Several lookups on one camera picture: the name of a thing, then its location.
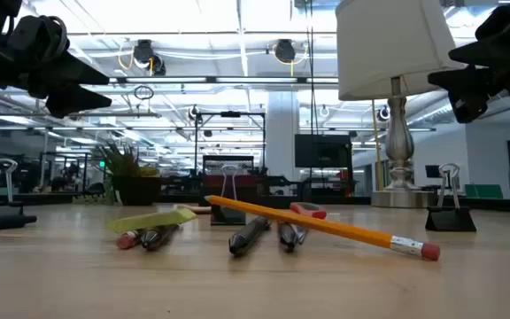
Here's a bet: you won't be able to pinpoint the black hanging cable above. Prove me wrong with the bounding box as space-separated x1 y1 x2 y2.
305 0 318 136

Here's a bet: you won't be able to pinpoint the black table frame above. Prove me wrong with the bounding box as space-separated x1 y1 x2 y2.
0 192 510 214

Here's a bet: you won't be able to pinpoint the potted green plant black pot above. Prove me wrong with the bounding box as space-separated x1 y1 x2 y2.
71 141 163 207

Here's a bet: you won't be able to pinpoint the red-handled scissors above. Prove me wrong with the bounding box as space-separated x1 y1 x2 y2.
289 201 328 245

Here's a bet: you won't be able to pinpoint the green board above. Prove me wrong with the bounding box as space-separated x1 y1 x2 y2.
464 183 504 199

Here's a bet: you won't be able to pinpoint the yellow pole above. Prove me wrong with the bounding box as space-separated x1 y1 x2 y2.
371 99 384 191

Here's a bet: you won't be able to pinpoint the black ceiling cable reel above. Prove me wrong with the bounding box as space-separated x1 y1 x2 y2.
131 38 167 76
273 38 298 64

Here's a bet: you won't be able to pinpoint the black metal frame stand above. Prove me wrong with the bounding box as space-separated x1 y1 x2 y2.
194 110 267 178

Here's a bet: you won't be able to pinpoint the silver table lamp white shade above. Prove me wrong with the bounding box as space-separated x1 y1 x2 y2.
334 0 467 209

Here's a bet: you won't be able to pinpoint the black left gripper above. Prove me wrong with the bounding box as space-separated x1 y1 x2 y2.
0 15 113 120

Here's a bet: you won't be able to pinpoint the yellow-green sticky note pad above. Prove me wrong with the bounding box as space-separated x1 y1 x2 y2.
106 206 197 235

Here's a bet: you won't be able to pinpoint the black pen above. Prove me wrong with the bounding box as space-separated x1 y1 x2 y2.
141 223 181 253
228 215 273 258
277 221 303 253

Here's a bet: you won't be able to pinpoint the black mesh desk organizer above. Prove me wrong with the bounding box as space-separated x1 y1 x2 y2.
197 154 313 208

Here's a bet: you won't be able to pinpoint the long ceiling light bar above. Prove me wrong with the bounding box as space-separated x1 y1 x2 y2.
108 75 340 85

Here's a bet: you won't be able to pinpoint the large black monitor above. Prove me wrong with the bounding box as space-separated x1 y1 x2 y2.
294 133 354 169

